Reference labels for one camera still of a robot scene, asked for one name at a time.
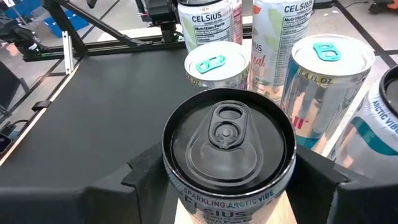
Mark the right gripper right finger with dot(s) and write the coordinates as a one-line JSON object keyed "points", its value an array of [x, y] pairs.
{"points": [[314, 186]]}

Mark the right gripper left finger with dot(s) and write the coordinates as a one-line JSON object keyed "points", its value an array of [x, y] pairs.
{"points": [[149, 186]]}

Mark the Celsius Arctic Vibe can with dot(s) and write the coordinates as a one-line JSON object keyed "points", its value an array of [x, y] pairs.
{"points": [[370, 143], [228, 143]]}

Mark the blue silver Red Bull can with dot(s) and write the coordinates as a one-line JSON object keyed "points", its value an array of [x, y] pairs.
{"points": [[326, 87], [217, 67]]}

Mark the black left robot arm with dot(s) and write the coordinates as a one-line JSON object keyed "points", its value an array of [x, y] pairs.
{"points": [[158, 14]]}

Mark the black edge clip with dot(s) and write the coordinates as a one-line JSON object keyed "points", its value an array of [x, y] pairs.
{"points": [[40, 105]]}

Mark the black smartphone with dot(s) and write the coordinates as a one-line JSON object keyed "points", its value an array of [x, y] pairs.
{"points": [[3, 143]]}

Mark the silver metal bar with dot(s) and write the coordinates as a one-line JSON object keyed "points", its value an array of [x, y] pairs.
{"points": [[67, 51]]}

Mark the blue crate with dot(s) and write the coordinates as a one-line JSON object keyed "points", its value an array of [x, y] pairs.
{"points": [[66, 23]]}

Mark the orange shop vacuum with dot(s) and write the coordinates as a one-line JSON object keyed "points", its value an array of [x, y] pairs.
{"points": [[382, 5]]}

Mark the black device with green light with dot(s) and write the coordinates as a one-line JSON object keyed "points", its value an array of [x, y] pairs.
{"points": [[18, 35]]}

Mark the wooden shelf with black frame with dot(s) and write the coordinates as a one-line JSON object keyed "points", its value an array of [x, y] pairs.
{"points": [[280, 214]]}

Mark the black table frame rail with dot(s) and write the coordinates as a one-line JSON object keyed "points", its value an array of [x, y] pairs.
{"points": [[109, 47]]}

